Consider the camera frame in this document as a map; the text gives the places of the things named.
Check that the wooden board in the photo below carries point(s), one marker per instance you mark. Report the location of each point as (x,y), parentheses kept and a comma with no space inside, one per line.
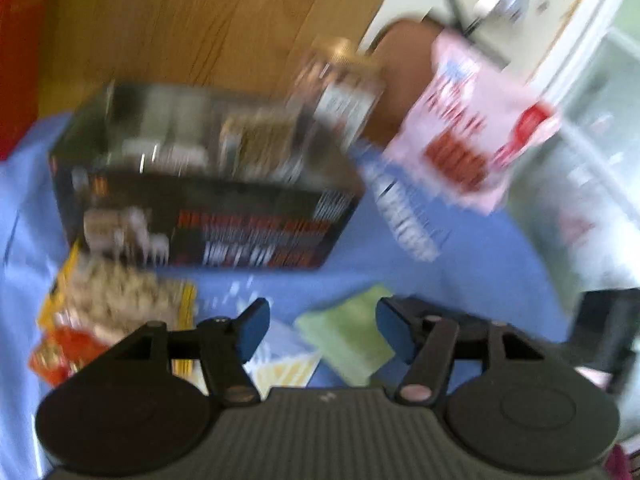
(200,20)

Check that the blue printed cloth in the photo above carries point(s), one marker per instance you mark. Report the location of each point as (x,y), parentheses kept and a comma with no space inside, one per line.
(475,270)

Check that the brown striped snack packet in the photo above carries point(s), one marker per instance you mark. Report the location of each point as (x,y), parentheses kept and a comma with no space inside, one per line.
(260,145)

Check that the white window frame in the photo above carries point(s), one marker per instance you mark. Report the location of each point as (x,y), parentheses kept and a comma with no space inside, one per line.
(575,35)

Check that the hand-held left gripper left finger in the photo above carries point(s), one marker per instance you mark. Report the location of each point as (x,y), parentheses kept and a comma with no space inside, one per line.
(252,330)

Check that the yellow nut snack packet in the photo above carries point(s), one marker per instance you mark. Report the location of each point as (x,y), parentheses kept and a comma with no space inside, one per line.
(115,295)

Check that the red gift bag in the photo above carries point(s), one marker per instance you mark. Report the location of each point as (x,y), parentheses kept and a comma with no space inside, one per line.
(20,60)

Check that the black cardboard box sheep print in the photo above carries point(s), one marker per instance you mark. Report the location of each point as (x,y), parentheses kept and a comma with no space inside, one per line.
(250,240)

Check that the orange snack packet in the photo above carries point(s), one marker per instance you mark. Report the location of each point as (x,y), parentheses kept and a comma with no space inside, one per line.
(55,355)

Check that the pink snack bag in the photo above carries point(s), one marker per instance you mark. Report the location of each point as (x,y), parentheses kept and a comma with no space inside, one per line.
(465,135)

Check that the brown chair back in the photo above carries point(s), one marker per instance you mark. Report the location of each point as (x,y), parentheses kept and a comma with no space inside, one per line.
(400,70)

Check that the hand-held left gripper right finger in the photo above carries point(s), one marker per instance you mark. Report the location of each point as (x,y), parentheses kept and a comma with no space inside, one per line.
(395,332)

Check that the green snack packet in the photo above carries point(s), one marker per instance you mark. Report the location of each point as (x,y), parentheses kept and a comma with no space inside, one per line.
(345,335)

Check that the clear nut jar gold lid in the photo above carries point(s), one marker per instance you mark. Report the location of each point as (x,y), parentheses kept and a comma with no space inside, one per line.
(345,95)

